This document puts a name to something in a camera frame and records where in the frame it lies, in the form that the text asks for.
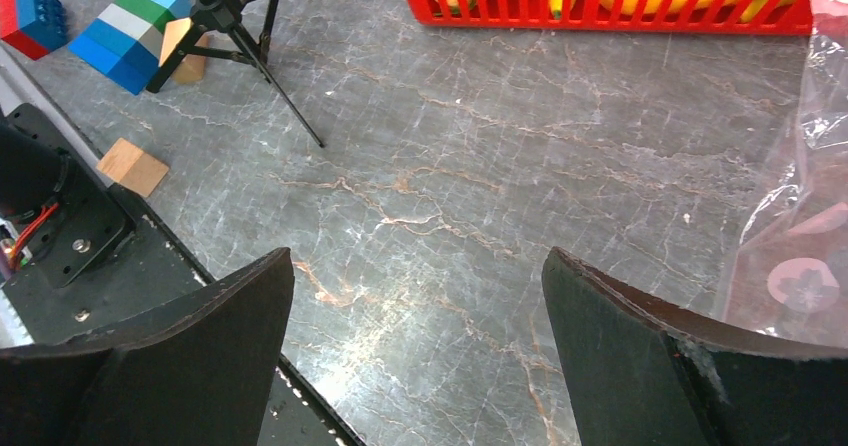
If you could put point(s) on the blue green white block stack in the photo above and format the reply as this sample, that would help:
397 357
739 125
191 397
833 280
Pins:
124 42

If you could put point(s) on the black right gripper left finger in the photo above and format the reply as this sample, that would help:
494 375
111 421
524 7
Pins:
197 370

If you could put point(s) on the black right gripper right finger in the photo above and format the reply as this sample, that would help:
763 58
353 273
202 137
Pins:
643 371

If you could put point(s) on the clear zip top bag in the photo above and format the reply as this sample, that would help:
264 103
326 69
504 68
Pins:
788 277

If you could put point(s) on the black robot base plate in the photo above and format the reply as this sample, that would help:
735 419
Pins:
78 255

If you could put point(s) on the small wooden cube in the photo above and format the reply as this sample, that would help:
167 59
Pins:
132 167

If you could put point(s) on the red blue toy block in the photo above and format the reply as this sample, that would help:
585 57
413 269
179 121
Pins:
35 28

